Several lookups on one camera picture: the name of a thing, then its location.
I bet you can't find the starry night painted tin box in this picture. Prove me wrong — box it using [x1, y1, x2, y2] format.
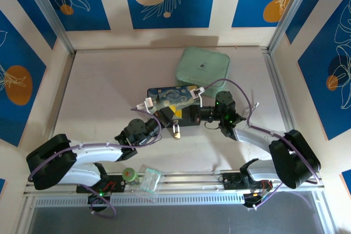
[147, 84, 199, 112]

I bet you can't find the mint green zipper pouch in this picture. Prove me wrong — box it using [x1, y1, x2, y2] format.
[174, 47, 231, 98]

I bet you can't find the green capped small bottle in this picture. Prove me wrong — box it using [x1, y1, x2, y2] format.
[122, 167, 138, 187]

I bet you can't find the clear plastic bag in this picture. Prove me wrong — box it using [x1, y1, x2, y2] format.
[138, 167, 163, 192]

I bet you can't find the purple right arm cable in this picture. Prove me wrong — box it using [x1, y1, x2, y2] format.
[204, 78, 322, 212]

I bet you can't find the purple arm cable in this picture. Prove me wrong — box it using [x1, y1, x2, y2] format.
[204, 78, 322, 212]
[27, 107, 163, 219]

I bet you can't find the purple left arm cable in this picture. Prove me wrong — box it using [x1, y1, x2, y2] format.
[27, 107, 163, 219]

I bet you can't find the aluminium side rail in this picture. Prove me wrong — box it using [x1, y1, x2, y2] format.
[262, 49, 298, 136]

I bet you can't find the aluminium frame rail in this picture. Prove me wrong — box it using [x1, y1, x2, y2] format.
[23, 170, 326, 199]

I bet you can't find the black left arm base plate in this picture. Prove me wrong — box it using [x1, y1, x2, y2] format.
[76, 175, 126, 194]

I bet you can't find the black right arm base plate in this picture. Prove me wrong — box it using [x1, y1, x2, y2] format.
[222, 172, 274, 191]

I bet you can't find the slotted grey cable duct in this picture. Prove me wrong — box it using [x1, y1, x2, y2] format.
[34, 193, 245, 208]

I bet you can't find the aluminium frame post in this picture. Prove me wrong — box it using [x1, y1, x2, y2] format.
[267, 0, 315, 54]
[20, 0, 77, 55]

